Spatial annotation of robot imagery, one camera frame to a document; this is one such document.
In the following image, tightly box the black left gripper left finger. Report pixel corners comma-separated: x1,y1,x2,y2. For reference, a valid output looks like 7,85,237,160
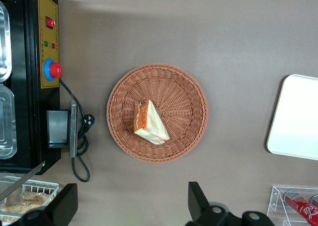
7,183,79,226

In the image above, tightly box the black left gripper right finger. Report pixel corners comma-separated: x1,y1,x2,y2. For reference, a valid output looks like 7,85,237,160
185,181,274,226

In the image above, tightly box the triangular sandwich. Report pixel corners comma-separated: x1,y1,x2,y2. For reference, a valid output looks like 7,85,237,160
134,99,171,146

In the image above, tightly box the round brown wicker basket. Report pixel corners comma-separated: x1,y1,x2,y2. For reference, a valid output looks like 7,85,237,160
106,63,209,163

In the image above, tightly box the cream plastic tray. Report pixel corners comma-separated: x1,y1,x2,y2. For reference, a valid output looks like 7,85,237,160
266,74,318,161

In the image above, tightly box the fried bread piece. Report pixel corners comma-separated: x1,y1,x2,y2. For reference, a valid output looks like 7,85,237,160
0,202,48,215
20,191,55,203

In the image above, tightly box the metal strip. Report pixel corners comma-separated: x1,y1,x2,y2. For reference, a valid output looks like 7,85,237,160
0,161,47,200

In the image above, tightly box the clear acrylic can rack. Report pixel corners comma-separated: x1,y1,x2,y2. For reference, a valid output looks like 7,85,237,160
267,185,318,226

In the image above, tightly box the steel food pan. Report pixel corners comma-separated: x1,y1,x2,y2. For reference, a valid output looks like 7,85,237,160
0,1,13,82
0,84,17,160

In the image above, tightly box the black food warmer appliance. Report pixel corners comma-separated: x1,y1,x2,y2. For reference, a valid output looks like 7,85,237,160
0,0,62,175

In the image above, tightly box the red emergency stop button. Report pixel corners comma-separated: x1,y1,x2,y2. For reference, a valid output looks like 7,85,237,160
43,59,63,81

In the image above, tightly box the white wire basket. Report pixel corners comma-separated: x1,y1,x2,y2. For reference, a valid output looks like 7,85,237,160
0,175,60,224

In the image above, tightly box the black power cable with plug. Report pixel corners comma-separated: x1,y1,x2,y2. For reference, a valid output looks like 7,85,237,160
59,78,95,183

